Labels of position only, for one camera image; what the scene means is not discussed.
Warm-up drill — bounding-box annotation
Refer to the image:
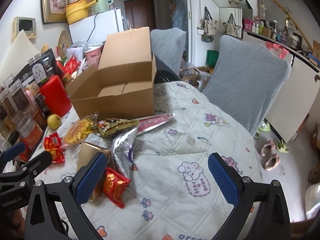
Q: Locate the pink slipper pair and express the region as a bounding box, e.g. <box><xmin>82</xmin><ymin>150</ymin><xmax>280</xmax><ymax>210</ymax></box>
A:
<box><xmin>259</xmin><ymin>140</ymin><xmax>280</xmax><ymax>171</ymax></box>

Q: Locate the wall intercom panel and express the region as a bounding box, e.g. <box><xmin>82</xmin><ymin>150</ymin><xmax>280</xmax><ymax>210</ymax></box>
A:
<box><xmin>11</xmin><ymin>17</ymin><xmax>37</xmax><ymax>42</ymax></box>

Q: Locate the green bag on floor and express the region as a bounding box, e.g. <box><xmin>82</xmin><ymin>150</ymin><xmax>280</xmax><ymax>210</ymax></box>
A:
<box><xmin>206</xmin><ymin>50</ymin><xmax>219</xmax><ymax>68</ymax></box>

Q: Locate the small red snack packet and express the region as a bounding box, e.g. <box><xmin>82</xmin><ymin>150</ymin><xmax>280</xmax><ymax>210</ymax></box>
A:
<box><xmin>103</xmin><ymin>167</ymin><xmax>131</xmax><ymax>209</ymax></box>

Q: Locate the far grey chair cover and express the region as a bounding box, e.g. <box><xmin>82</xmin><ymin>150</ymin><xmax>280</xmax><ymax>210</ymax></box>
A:
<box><xmin>150</xmin><ymin>28</ymin><xmax>187</xmax><ymax>75</ymax></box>

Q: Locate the brown entrance door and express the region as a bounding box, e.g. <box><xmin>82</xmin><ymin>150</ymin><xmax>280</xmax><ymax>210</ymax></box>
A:
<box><xmin>124</xmin><ymin>0</ymin><xmax>156</xmax><ymax>31</ymax></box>

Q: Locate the green electric kettle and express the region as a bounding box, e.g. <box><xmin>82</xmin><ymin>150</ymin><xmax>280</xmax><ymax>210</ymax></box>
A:
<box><xmin>93</xmin><ymin>0</ymin><xmax>113</xmax><ymax>14</ymax></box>

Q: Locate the clear jar orange label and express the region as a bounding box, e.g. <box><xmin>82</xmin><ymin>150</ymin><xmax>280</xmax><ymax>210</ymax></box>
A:
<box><xmin>17</xmin><ymin>114</ymin><xmax>42</xmax><ymax>151</ymax></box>

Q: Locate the brown cardboard box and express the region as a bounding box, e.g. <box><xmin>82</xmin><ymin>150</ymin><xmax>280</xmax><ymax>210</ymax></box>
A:
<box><xmin>66</xmin><ymin>27</ymin><xmax>156</xmax><ymax>120</ymax></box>

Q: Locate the waffle snack clear bag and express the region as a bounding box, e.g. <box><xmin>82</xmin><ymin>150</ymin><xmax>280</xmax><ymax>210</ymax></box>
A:
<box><xmin>62</xmin><ymin>112</ymin><xmax>98</xmax><ymax>148</ymax></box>

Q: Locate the yellow-green pear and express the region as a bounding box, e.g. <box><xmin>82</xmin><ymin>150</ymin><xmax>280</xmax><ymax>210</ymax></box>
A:
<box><xmin>47</xmin><ymin>114</ymin><xmax>62</xmax><ymax>130</ymax></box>

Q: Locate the black label bottle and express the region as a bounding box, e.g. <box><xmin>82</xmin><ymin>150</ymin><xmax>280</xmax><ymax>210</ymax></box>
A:
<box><xmin>28</xmin><ymin>53</ymin><xmax>49</xmax><ymax>87</ymax></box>

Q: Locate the near grey chair cover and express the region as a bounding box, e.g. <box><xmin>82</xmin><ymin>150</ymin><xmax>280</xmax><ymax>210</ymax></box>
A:
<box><xmin>203</xmin><ymin>35</ymin><xmax>291</xmax><ymax>135</ymax></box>

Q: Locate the pink paper cup stack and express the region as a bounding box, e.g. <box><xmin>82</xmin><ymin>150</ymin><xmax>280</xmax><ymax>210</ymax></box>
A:
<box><xmin>84</xmin><ymin>46</ymin><xmax>103</xmax><ymax>67</ymax></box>

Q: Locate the yellow pot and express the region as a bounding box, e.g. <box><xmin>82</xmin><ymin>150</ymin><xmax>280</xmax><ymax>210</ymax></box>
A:
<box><xmin>65</xmin><ymin>0</ymin><xmax>98</xmax><ymax>25</ymax></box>

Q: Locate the gold framed picture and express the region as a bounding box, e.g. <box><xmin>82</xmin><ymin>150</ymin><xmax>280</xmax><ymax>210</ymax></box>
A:
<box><xmin>41</xmin><ymin>0</ymin><xmax>67</xmax><ymax>24</ymax></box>

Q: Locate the silver foil snack bag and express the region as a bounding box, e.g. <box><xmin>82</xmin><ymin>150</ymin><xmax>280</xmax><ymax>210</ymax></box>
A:
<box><xmin>111</xmin><ymin>126</ymin><xmax>138</xmax><ymax>179</ymax></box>

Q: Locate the green brown cereal snack bag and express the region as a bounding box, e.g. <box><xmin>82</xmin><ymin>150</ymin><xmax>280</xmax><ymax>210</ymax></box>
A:
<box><xmin>94</xmin><ymin>118</ymin><xmax>139</xmax><ymax>137</ymax></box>

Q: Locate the red plastic canister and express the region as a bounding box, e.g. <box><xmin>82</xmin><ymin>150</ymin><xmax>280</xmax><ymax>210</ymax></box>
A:
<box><xmin>40</xmin><ymin>75</ymin><xmax>72</xmax><ymax>117</ymax></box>

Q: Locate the white bread print bag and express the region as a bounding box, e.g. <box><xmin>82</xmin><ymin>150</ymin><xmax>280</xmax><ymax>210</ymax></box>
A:
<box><xmin>84</xmin><ymin>133</ymin><xmax>113</xmax><ymax>150</ymax></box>

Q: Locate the white refrigerator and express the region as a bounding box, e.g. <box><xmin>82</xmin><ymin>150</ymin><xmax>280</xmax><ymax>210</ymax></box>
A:
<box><xmin>69</xmin><ymin>9</ymin><xmax>124</xmax><ymax>46</ymax></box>

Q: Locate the white patterned quilted tablecloth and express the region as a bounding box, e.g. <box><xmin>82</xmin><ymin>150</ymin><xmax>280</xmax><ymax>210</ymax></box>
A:
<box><xmin>24</xmin><ymin>81</ymin><xmax>263</xmax><ymax>240</ymax></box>

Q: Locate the grey chair cover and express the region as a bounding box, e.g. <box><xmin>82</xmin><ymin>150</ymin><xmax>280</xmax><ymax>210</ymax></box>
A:
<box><xmin>203</xmin><ymin>35</ymin><xmax>291</xmax><ymax>135</ymax></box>
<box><xmin>150</xmin><ymin>28</ymin><xmax>187</xmax><ymax>75</ymax></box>

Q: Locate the red wedding egg packet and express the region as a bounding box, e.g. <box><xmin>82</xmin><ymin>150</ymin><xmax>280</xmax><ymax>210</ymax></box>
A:
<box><xmin>43</xmin><ymin>132</ymin><xmax>65</xmax><ymax>164</ymax></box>

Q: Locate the pink snack packet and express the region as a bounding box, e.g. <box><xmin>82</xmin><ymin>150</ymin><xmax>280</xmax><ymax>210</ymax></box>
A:
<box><xmin>137</xmin><ymin>113</ymin><xmax>175</xmax><ymax>135</ymax></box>

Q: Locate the white cabinet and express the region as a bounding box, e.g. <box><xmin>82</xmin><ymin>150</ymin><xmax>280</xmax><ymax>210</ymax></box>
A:
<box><xmin>242</xmin><ymin>31</ymin><xmax>319</xmax><ymax>142</ymax></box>

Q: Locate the white foam board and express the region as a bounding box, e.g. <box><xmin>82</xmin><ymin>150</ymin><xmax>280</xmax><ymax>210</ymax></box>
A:
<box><xmin>0</xmin><ymin>30</ymin><xmax>40</xmax><ymax>86</ymax></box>

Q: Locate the woven round mat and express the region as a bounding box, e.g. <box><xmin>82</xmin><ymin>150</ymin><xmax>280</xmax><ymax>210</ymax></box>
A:
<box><xmin>57</xmin><ymin>30</ymin><xmax>72</xmax><ymax>59</ymax></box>

